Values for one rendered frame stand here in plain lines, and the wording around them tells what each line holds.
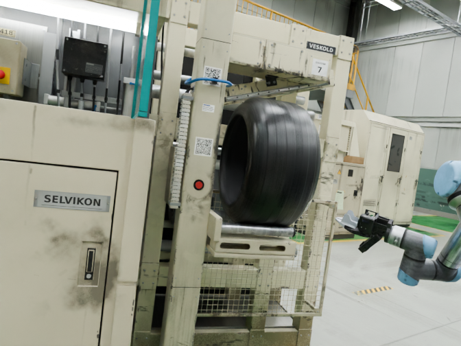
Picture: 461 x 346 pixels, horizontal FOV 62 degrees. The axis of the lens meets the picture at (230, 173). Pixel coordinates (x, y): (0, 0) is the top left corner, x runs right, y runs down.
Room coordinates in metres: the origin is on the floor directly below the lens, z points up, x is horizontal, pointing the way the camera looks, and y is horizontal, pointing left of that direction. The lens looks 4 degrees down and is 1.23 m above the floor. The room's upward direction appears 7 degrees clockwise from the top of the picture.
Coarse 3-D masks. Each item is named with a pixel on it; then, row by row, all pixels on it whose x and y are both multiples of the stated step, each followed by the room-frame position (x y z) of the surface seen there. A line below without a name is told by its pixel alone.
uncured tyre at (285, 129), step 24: (240, 120) 1.93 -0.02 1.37; (264, 120) 1.53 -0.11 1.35; (288, 120) 1.56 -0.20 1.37; (312, 120) 1.64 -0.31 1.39; (240, 144) 2.01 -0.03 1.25; (264, 144) 1.48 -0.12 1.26; (288, 144) 1.50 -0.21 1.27; (312, 144) 1.54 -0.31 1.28; (240, 168) 2.02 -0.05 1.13; (264, 168) 1.47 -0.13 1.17; (288, 168) 1.49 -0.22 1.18; (312, 168) 1.52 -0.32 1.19; (240, 192) 1.57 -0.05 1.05; (264, 192) 1.49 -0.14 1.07; (288, 192) 1.51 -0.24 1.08; (312, 192) 1.56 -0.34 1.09; (240, 216) 1.61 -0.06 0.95; (264, 216) 1.57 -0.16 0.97; (288, 216) 1.59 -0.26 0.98
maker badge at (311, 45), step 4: (308, 44) 2.34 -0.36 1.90; (312, 44) 2.35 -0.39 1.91; (316, 44) 2.36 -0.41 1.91; (320, 44) 2.37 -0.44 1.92; (308, 48) 2.35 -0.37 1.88; (312, 48) 2.35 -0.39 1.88; (316, 48) 2.36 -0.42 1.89; (320, 48) 2.37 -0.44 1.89; (324, 48) 2.38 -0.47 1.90; (328, 48) 2.38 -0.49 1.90; (332, 48) 2.39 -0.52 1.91; (324, 52) 2.38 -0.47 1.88; (328, 52) 2.38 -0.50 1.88; (332, 52) 2.39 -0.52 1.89
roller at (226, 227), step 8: (224, 224) 1.56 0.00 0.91; (232, 224) 1.57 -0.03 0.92; (240, 224) 1.59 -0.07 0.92; (248, 224) 1.60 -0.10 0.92; (256, 224) 1.62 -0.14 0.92; (224, 232) 1.57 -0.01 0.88; (232, 232) 1.57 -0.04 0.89; (240, 232) 1.58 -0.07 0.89; (248, 232) 1.59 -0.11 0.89; (256, 232) 1.60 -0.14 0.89; (264, 232) 1.61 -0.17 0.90; (272, 232) 1.62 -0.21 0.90; (280, 232) 1.63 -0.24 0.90; (288, 232) 1.64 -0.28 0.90
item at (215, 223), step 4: (212, 212) 1.62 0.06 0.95; (212, 216) 1.57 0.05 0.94; (216, 216) 1.54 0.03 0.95; (212, 220) 1.56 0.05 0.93; (216, 220) 1.51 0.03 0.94; (220, 220) 1.51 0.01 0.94; (208, 224) 1.62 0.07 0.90; (212, 224) 1.55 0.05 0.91; (216, 224) 1.51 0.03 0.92; (220, 224) 1.51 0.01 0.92; (208, 228) 1.61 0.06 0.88; (212, 228) 1.55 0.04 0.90; (216, 228) 1.51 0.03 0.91; (220, 228) 1.52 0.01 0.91; (208, 232) 1.60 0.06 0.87; (212, 232) 1.54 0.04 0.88; (216, 232) 1.51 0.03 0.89; (220, 232) 1.52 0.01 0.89; (212, 236) 1.53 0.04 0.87; (216, 236) 1.51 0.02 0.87; (220, 236) 1.53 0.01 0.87; (216, 240) 1.51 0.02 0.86
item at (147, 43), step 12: (144, 0) 1.35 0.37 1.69; (156, 0) 0.84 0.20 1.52; (144, 12) 1.36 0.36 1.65; (156, 12) 0.84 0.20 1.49; (144, 24) 1.25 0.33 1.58; (156, 24) 0.84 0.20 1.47; (144, 36) 1.15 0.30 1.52; (144, 48) 1.06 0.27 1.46; (144, 60) 0.84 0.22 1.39; (144, 72) 0.84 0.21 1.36; (144, 84) 0.84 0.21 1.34; (144, 96) 0.84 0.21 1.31; (132, 108) 1.35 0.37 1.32; (144, 108) 0.84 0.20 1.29
